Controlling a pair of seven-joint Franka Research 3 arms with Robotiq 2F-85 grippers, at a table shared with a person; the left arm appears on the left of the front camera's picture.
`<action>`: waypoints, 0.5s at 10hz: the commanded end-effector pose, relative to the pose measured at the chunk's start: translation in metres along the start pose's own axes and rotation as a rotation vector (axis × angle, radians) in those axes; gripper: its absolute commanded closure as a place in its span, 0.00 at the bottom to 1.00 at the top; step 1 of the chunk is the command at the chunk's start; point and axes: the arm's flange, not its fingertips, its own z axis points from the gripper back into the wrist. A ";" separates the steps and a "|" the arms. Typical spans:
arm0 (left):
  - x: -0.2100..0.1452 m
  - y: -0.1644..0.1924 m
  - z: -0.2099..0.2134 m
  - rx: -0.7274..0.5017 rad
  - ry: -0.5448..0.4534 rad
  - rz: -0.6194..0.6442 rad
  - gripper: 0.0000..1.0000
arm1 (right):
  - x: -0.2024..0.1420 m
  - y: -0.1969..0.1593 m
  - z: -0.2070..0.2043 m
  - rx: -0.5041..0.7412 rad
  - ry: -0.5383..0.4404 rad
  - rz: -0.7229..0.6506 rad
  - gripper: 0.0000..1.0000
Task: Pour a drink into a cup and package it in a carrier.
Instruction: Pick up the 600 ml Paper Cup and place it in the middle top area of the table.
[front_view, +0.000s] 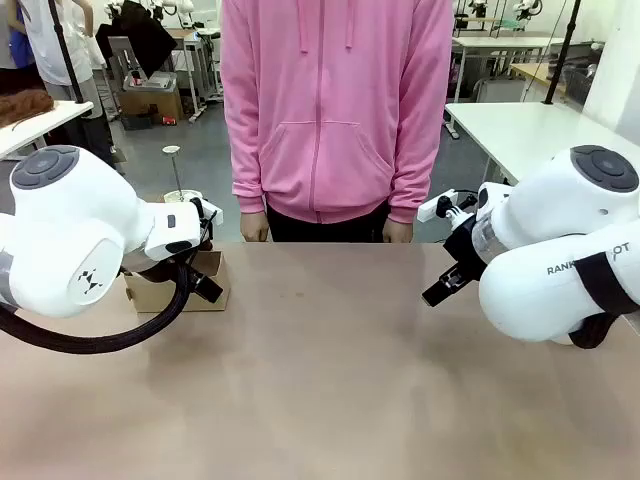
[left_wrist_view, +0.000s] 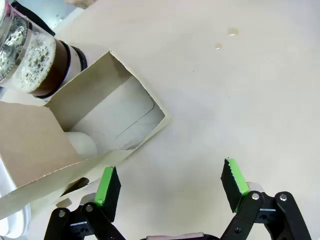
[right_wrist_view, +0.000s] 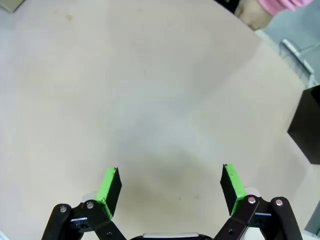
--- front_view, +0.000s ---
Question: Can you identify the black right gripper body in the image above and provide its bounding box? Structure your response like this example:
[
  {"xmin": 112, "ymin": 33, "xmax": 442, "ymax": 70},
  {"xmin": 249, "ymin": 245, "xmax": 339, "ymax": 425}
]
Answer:
[{"xmin": 443, "ymin": 216, "xmax": 485, "ymax": 276}]

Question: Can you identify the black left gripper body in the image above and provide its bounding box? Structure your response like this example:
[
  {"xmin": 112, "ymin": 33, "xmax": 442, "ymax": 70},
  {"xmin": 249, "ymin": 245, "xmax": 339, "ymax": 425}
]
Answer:
[{"xmin": 185, "ymin": 238, "xmax": 216, "ymax": 276}]

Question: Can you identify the person's right forearm pink sleeve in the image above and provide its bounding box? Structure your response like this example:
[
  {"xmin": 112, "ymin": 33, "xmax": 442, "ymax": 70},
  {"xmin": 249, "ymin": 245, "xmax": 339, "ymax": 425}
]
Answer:
[{"xmin": 221, "ymin": 64, "xmax": 269, "ymax": 216}]

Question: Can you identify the person's left forearm pink sleeve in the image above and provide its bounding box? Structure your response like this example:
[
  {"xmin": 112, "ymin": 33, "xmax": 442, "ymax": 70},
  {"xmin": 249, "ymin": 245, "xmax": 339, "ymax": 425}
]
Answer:
[{"xmin": 386, "ymin": 64, "xmax": 448, "ymax": 226}]

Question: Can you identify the brown cardboard cup carrier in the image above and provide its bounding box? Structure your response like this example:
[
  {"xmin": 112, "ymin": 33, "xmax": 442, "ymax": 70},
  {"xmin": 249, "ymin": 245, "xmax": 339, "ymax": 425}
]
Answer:
[{"xmin": 123, "ymin": 249, "xmax": 232, "ymax": 314}]

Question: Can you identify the person's right hand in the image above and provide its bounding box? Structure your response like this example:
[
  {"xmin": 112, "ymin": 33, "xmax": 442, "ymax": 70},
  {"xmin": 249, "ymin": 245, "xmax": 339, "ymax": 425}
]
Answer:
[{"xmin": 240, "ymin": 211, "xmax": 271, "ymax": 244}]

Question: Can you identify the person's left hand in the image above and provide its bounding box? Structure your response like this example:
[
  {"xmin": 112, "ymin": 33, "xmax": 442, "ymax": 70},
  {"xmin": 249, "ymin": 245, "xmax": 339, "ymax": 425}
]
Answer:
[{"xmin": 382, "ymin": 219, "xmax": 414, "ymax": 244}]

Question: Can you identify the large white side table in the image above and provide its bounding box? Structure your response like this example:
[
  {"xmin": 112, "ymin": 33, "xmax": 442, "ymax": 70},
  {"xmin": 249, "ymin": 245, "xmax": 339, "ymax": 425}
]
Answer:
[{"xmin": 443, "ymin": 101, "xmax": 640, "ymax": 187}]

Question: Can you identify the brown cardboard storage box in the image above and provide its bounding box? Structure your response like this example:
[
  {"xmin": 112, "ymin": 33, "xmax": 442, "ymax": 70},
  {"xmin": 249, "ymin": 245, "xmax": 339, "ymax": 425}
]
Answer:
[{"xmin": 118, "ymin": 88, "xmax": 184, "ymax": 122}]

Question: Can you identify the person in pink hoodie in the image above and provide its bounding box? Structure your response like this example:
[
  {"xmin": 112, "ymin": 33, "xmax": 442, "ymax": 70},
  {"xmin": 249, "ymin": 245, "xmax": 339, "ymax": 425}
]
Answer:
[{"xmin": 219, "ymin": 0, "xmax": 456, "ymax": 245}]

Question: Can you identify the white table with thin legs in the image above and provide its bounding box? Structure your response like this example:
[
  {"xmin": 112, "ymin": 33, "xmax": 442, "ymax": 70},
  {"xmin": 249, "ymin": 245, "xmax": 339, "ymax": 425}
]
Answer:
[{"xmin": 0, "ymin": 100, "xmax": 95, "ymax": 162}]

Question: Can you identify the white background workbench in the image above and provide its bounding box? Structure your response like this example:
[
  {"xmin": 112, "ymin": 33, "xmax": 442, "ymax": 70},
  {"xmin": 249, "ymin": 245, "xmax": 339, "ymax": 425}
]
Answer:
[{"xmin": 451, "ymin": 31, "xmax": 567, "ymax": 102}]

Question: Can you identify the black hanging cloth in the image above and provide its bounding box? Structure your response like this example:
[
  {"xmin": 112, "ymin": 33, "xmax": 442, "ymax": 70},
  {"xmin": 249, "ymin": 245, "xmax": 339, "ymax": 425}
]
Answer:
[{"xmin": 94, "ymin": 0, "xmax": 179, "ymax": 81}]

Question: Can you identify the black stand pole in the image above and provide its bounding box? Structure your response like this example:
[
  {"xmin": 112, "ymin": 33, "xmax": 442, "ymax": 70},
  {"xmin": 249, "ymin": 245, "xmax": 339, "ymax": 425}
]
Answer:
[
  {"xmin": 543, "ymin": 0, "xmax": 584, "ymax": 106},
  {"xmin": 47, "ymin": 0, "xmax": 87, "ymax": 105}
]

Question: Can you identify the brown furry wig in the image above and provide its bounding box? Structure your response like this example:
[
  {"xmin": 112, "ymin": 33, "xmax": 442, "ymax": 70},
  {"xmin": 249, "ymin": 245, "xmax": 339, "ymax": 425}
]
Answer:
[{"xmin": 0, "ymin": 91, "xmax": 56, "ymax": 129}]

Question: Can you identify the bystander in white shirt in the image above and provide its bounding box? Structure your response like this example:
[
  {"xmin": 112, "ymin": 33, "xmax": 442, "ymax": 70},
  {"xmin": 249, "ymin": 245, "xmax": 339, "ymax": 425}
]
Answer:
[{"xmin": 13, "ymin": 0, "xmax": 127, "ymax": 175}]

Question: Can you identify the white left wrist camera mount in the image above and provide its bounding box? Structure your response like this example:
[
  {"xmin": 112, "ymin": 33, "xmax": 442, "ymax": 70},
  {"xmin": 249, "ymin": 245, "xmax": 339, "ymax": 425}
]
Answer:
[{"xmin": 189, "ymin": 196, "xmax": 224, "ymax": 237}]

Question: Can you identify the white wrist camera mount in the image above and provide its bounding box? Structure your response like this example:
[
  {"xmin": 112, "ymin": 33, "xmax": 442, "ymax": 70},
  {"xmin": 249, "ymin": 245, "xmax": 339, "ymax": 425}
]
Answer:
[
  {"xmin": 189, "ymin": 196, "xmax": 224, "ymax": 237},
  {"xmin": 417, "ymin": 188, "xmax": 480, "ymax": 232}
]

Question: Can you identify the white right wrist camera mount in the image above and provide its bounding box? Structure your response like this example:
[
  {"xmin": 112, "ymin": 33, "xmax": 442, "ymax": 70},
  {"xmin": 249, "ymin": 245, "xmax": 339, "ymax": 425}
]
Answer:
[{"xmin": 417, "ymin": 188, "xmax": 480, "ymax": 232}]

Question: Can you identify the small round pedestal stand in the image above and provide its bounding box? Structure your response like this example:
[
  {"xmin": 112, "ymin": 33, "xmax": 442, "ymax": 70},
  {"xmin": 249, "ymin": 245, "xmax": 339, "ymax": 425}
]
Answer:
[{"xmin": 161, "ymin": 144, "xmax": 202, "ymax": 203}]

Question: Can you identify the black left arm cable sleeve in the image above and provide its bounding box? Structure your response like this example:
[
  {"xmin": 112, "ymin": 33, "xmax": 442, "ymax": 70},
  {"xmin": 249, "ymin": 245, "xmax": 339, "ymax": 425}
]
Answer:
[{"xmin": 0, "ymin": 253, "xmax": 200, "ymax": 356}]

